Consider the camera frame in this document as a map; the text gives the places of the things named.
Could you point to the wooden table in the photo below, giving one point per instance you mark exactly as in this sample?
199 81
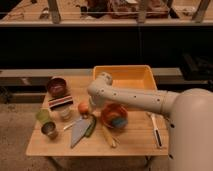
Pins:
136 140

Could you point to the striped folded cloth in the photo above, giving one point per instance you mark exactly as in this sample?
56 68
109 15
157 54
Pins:
54 103

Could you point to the green plastic cup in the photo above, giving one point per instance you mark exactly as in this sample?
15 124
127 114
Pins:
43 116

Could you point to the green sponge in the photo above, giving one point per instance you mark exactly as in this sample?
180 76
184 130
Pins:
119 122

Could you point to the dark red bowl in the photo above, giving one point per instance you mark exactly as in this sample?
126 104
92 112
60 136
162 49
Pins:
56 87

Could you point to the orange fruit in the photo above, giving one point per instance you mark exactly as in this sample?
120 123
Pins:
83 108

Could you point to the clear glass cup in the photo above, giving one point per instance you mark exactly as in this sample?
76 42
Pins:
65 113

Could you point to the yellow plastic tray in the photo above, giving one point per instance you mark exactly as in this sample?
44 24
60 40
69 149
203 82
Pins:
128 76

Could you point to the orange clay bowl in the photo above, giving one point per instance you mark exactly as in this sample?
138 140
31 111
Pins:
111 111

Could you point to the metal cup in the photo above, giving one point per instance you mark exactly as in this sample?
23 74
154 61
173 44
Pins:
49 129

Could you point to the white dish brush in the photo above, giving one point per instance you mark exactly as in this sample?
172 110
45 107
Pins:
156 130

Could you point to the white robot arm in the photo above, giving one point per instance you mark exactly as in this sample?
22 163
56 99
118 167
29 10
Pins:
190 114

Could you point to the yellow wooden tool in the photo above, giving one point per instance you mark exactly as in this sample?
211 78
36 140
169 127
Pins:
111 142

